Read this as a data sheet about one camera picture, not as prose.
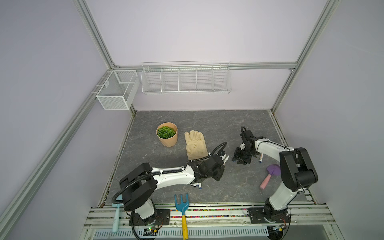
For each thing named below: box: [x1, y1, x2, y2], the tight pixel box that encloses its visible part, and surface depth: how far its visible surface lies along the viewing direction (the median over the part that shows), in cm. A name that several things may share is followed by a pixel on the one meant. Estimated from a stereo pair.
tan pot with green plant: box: [156, 122, 178, 148], surface depth 96 cm
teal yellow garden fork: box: [174, 193, 189, 240], surface depth 77 cm
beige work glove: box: [184, 130, 209, 160], surface depth 104 cm
